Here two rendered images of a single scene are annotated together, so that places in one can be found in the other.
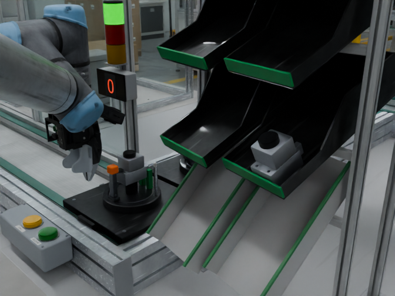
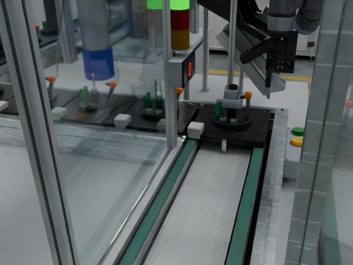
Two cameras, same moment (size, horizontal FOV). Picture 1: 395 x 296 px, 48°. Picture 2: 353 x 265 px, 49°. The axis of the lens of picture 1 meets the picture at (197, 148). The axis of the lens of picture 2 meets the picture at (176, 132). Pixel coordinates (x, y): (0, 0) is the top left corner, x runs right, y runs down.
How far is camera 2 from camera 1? 1.98 m
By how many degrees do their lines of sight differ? 102
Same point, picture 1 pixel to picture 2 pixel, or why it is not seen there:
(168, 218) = (260, 82)
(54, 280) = not seen: hidden behind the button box
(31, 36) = not seen: outside the picture
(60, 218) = (277, 141)
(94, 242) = (279, 121)
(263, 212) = not seen: hidden behind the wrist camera
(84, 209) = (263, 130)
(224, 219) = (260, 60)
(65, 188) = (226, 180)
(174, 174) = (180, 119)
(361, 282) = (197, 92)
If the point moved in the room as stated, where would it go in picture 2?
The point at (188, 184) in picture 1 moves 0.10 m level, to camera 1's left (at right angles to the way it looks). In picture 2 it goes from (248, 65) to (266, 73)
